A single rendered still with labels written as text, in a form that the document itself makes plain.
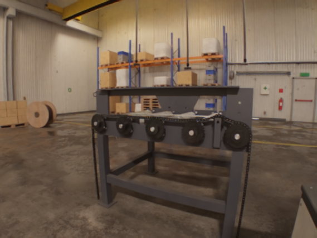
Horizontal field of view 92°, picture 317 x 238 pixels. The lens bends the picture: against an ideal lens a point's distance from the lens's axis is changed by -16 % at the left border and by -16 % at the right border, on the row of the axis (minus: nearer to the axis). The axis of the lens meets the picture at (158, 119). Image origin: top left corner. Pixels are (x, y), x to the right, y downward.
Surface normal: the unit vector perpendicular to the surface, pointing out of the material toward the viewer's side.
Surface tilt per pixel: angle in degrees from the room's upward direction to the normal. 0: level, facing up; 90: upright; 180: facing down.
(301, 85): 90
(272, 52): 90
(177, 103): 90
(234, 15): 90
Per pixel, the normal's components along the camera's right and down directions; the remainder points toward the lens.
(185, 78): -0.46, 0.11
